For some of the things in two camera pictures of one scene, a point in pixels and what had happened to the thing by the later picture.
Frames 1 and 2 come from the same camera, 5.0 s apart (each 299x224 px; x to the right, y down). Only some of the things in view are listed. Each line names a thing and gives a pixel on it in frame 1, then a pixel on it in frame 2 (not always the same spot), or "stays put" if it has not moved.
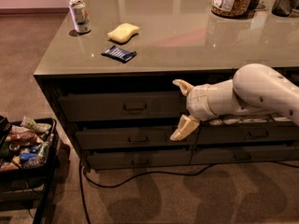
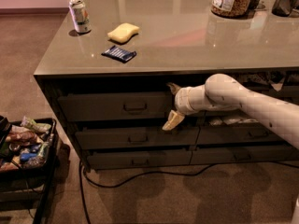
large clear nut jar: x=232 y=1 stays put
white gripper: x=198 y=102 → x=181 y=101
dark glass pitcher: x=287 y=0 stays put
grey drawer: x=126 y=106 stays put
